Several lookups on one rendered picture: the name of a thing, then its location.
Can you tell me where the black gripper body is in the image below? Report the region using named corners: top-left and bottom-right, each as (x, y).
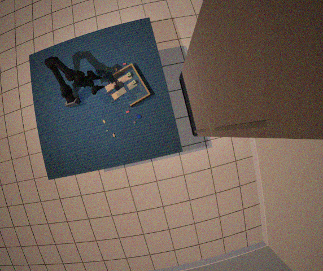
top-left (83, 78), bottom-right (97, 95)

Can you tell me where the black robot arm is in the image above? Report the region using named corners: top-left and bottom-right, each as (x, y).
top-left (44, 56), bottom-right (95, 104)

